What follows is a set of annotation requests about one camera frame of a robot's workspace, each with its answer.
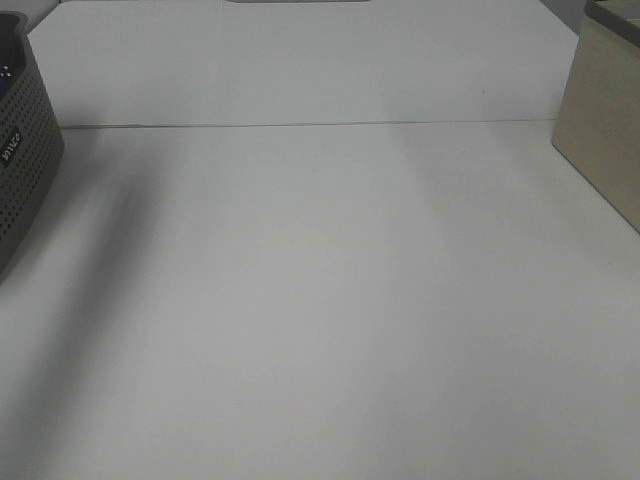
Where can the beige box with grey rim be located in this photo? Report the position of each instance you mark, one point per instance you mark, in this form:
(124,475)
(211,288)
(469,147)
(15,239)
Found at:
(597,129)

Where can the grey perforated plastic basket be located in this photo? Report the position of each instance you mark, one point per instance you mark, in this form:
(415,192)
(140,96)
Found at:
(32,145)

